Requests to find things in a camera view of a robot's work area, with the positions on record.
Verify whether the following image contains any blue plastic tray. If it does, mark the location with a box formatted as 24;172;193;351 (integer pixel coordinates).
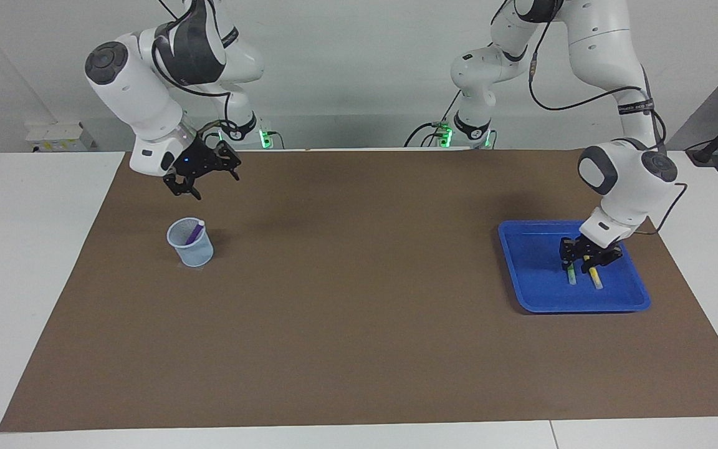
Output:
497;220;651;314

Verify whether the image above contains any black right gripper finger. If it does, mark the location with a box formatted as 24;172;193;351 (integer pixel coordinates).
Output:
217;140;242;181
164;176;203;201

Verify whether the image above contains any yellow pen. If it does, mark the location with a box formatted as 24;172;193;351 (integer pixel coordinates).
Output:
583;254;604;290

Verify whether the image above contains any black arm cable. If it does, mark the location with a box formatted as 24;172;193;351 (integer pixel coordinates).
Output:
490;0;689;236
153;0;238;141

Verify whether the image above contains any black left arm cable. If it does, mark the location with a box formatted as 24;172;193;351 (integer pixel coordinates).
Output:
490;0;689;236

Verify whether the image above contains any light blue mesh pen cup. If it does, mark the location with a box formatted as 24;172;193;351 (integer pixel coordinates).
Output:
166;217;214;268

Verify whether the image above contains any white power box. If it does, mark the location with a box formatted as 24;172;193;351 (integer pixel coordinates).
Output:
26;122;97;153

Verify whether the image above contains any brown table mat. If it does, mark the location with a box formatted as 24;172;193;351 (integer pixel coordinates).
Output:
0;148;718;433

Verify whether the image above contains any black base cable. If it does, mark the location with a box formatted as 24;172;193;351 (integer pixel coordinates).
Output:
404;122;444;148
199;122;226;150

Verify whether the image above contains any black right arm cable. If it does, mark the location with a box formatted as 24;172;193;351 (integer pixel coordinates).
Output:
153;0;238;141

